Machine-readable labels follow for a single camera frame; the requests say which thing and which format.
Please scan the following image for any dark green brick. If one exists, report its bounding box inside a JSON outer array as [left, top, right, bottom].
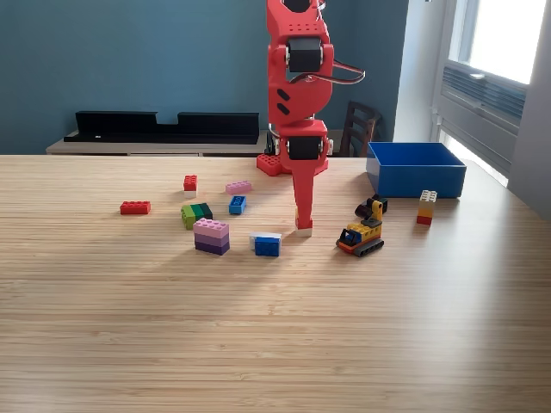
[[360, 194, 389, 217]]

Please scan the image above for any small yellow toy digger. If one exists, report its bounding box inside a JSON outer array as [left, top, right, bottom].
[[335, 199, 385, 258]]

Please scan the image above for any grey wall heater unit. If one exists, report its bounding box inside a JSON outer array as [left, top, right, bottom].
[[432, 59, 529, 173]]

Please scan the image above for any white yellow red brick tower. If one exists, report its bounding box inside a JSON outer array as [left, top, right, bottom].
[[416, 189, 438, 226]]

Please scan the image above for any purple and pink brick stack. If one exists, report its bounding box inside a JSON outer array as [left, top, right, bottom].
[[193, 218, 231, 256]]

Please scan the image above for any flat red brick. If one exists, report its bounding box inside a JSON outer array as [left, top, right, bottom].
[[120, 200, 152, 216]]

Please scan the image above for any white window frame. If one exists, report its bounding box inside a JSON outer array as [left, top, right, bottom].
[[447, 0, 548, 86]]

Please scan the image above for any pale wooden sideboard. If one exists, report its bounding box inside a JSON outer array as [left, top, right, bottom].
[[46, 128, 345, 157]]

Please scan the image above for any yellow red white brick stack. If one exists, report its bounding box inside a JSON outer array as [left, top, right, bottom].
[[294, 207, 314, 238]]

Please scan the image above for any blue plastic bin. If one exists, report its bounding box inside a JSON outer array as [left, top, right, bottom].
[[366, 142, 467, 200]]

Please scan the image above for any dark wooden chair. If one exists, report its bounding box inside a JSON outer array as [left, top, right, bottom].
[[338, 101, 383, 158]]

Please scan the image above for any blue and white brick pair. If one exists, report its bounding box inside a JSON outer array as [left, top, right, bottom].
[[248, 231, 282, 258]]

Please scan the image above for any black shelf unit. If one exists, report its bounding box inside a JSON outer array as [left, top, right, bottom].
[[63, 110, 261, 145]]

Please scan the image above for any green brick stack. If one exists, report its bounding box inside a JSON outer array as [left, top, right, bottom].
[[180, 202, 214, 231]]

